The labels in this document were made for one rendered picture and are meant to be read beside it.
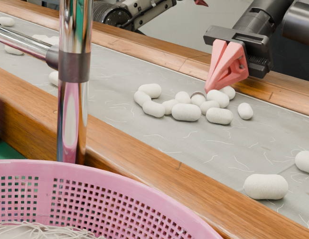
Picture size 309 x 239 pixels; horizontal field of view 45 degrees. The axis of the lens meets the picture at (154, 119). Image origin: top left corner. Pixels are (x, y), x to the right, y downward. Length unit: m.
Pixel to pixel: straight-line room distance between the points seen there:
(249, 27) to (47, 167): 0.40
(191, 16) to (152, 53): 2.25
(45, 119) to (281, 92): 0.37
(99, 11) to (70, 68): 0.91
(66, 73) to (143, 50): 0.50
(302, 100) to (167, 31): 2.58
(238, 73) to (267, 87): 0.06
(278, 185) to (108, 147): 0.15
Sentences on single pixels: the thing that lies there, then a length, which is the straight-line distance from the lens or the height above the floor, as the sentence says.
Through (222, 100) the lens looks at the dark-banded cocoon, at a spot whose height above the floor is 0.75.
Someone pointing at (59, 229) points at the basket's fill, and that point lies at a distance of 0.28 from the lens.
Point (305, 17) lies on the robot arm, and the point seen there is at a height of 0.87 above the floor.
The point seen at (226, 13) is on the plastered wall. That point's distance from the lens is 2.83.
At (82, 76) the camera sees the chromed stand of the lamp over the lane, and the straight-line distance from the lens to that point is 0.28.
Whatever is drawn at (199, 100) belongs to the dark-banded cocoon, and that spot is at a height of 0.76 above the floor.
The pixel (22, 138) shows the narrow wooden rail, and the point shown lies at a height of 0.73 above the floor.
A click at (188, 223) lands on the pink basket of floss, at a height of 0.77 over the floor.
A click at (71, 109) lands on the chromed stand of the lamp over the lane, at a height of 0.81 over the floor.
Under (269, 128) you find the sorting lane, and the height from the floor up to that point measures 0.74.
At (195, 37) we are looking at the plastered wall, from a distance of 2.97.
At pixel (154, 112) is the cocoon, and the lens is 0.46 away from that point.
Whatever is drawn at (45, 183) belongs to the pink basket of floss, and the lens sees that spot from 0.29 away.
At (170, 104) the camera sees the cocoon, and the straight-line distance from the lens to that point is 0.47.
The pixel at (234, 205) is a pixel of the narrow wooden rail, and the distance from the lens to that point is 0.28.
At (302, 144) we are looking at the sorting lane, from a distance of 0.48.
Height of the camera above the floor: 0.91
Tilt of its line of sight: 22 degrees down
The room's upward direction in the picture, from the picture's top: 7 degrees clockwise
